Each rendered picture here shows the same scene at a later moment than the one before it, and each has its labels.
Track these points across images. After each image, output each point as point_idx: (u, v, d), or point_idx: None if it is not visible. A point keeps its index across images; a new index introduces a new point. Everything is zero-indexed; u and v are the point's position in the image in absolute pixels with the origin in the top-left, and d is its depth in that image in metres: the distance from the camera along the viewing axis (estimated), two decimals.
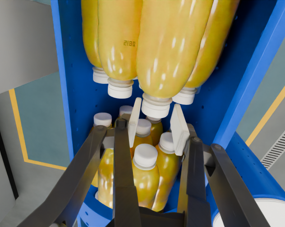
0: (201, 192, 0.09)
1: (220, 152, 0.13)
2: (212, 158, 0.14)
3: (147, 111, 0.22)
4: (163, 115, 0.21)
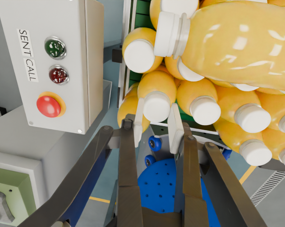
0: (197, 190, 0.10)
1: (214, 150, 0.13)
2: (205, 156, 0.14)
3: (149, 107, 0.21)
4: (166, 109, 0.21)
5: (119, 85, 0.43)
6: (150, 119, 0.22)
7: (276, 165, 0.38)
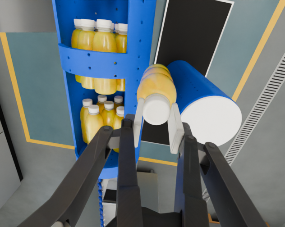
0: (198, 190, 0.10)
1: (214, 150, 0.13)
2: (205, 156, 0.14)
3: None
4: None
5: None
6: None
7: None
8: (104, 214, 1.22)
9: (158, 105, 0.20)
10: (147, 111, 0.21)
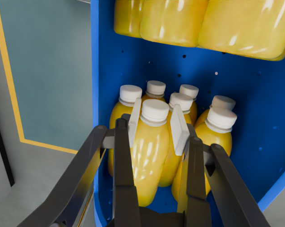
0: (201, 192, 0.09)
1: (220, 152, 0.13)
2: (212, 158, 0.14)
3: None
4: None
5: None
6: None
7: None
8: None
9: None
10: None
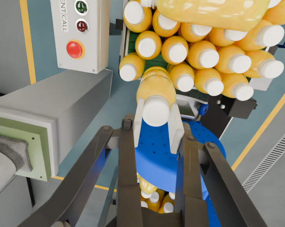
0: (198, 190, 0.10)
1: (214, 150, 0.13)
2: (206, 156, 0.14)
3: (142, 45, 0.34)
4: (153, 46, 0.34)
5: (120, 53, 0.54)
6: (143, 54, 0.34)
7: (239, 113, 0.50)
8: None
9: (187, 79, 0.36)
10: (180, 83, 0.37)
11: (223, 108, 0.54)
